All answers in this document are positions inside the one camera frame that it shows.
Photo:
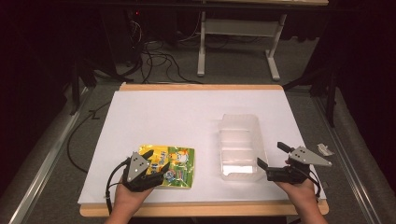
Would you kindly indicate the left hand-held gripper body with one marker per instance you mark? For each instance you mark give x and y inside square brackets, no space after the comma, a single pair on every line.
[136,166]

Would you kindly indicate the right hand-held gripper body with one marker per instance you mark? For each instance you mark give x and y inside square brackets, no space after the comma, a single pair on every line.
[306,157]

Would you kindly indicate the yellow green snack bag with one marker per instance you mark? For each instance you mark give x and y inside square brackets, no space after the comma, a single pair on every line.
[179,166]

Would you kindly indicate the person's left hand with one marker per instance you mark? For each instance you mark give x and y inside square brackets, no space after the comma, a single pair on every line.
[130,197]

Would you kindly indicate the person's right hand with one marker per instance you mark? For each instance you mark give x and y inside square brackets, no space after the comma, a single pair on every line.
[297,191]

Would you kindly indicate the crumpled white paper scrap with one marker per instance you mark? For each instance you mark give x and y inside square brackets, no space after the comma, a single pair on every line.
[325,150]

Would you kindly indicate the clear plastic container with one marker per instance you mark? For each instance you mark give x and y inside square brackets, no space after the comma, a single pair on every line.
[241,146]

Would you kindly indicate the white table mat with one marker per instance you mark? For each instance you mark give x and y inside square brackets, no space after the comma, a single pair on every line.
[186,118]

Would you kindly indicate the dark metal stand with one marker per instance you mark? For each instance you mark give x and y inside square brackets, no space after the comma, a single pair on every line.
[328,90]
[77,84]

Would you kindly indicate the grey metal floor rail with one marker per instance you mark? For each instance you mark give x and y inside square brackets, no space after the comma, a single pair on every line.
[348,155]
[40,165]

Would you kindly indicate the white metal desk frame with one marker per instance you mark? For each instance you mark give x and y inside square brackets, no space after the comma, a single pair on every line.
[239,31]

